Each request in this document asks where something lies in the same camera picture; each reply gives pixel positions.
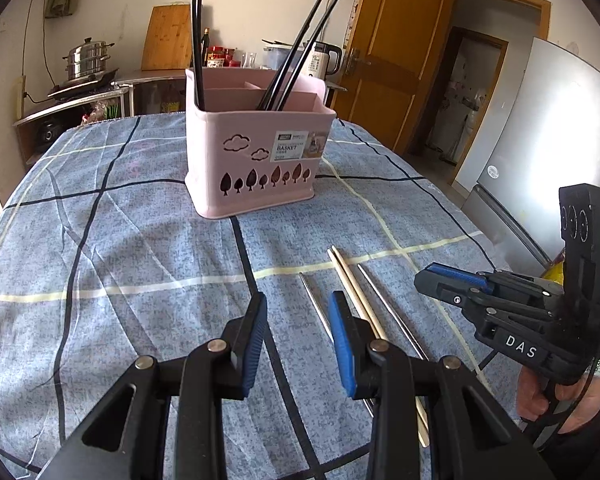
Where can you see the person's right hand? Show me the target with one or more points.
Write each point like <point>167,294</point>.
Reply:
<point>530,400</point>

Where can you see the blue checked tablecloth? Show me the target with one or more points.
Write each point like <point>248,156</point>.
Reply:
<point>130,260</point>

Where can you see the metal chopstick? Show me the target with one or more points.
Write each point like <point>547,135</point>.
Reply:
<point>390,312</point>
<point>315,305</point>

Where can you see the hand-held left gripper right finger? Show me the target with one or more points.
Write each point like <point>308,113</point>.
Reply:
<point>341,345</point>

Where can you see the dark sauce bottle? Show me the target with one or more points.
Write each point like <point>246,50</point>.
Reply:
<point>206,47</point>

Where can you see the white electric kettle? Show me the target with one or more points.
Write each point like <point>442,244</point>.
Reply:
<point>322,62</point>

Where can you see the gas stove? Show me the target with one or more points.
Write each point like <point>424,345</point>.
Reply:
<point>80,87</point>

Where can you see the pink utensil basket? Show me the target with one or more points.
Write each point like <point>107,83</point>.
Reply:
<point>260,180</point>

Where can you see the clear glass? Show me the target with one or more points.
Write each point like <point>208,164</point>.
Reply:
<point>250,61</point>

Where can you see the wooden door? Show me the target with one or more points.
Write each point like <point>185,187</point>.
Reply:
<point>395,60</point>

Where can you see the clear plastic container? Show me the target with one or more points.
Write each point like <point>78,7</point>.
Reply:
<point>276,57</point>

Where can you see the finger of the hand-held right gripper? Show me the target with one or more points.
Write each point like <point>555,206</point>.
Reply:
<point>445,290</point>
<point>460,275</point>

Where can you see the black chopstick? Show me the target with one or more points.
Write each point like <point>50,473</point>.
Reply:
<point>290,52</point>
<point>202,35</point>
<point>278,90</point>
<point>308,51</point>
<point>195,35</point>

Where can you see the red lid jar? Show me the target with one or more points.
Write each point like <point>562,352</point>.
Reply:
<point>216,57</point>

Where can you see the wooden chopstick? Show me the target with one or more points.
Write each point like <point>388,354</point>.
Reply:
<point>368,305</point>
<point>348,280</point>

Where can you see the hanging wall strip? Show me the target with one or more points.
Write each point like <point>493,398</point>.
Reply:
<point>355,10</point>

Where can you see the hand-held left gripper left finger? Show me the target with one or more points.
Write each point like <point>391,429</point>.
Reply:
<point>252,345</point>

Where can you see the wooden cutting board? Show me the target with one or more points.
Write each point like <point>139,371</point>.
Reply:
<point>165,40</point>

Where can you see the silver refrigerator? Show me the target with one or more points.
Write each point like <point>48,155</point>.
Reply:
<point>545,135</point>

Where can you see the power strip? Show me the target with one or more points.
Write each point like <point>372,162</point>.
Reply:
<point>20,97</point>

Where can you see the steel steamer pot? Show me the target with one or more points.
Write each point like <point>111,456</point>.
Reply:
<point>87,60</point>

